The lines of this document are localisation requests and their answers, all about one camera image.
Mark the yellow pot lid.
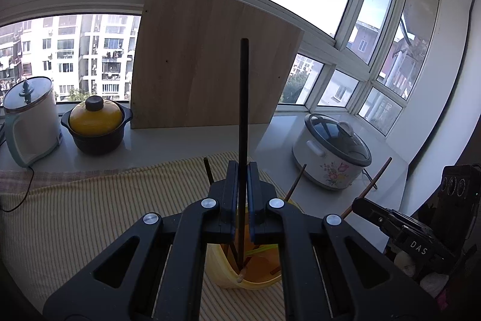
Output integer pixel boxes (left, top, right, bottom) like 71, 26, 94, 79
69, 95, 124, 137

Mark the black power cable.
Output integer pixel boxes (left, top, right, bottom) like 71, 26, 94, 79
0, 165, 35, 212

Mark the pink checked cloth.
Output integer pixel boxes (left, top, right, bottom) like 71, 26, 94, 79
0, 167, 151, 194

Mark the black clay pot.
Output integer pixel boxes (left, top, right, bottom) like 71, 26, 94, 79
61, 105, 133, 156

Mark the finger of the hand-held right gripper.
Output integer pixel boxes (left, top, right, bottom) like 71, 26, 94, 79
352, 198, 418, 242

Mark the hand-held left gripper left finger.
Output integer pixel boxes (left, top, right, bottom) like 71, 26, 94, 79
42, 160, 240, 321

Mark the white electric kettle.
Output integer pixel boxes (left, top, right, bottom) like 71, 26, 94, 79
2, 76, 63, 167

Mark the black chopstick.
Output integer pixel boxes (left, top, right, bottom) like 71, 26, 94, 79
236, 38, 250, 269

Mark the yellow plastic container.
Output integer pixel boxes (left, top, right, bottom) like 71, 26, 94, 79
203, 197, 303, 291

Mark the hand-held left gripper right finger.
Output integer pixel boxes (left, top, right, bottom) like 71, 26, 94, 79
246, 161, 440, 321

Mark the person's right hand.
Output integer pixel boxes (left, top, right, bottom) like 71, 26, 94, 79
394, 251, 449, 298

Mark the white floral rice cooker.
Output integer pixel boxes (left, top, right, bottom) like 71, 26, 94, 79
292, 113, 372, 191

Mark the yellow striped cloth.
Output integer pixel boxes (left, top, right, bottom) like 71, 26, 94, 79
0, 152, 301, 321

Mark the large light wooden board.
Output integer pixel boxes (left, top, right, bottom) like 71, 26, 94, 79
130, 0, 305, 130

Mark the green plastic spoon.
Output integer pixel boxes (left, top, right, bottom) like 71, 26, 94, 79
244, 245, 279, 258

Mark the brown wooden chopstick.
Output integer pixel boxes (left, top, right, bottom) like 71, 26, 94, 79
340, 156, 393, 220
283, 164, 308, 202

